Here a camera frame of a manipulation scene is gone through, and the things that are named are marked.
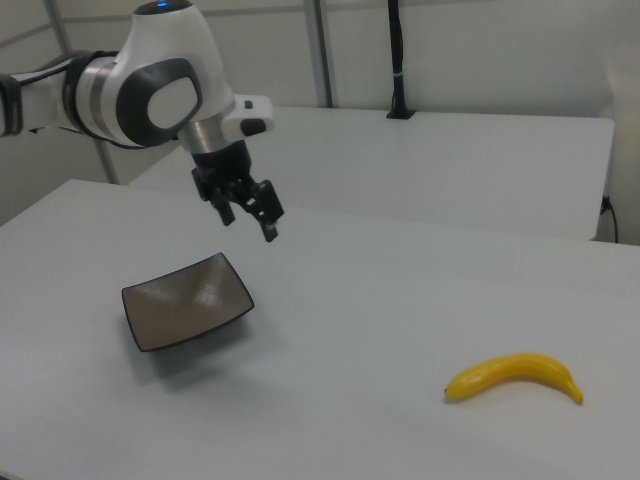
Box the black wall power cable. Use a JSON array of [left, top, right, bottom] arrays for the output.
[[600, 194, 621, 245]]

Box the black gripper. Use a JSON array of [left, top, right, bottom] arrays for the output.
[[190, 140, 286, 244]]

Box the black pole with base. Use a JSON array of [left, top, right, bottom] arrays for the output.
[[385, 0, 418, 121]]

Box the brown square ceramic plate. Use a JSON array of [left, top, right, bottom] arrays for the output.
[[121, 252, 256, 354]]

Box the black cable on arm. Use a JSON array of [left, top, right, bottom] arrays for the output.
[[28, 126, 154, 151]]

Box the yellow banana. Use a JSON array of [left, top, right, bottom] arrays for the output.
[[443, 352, 585, 407]]

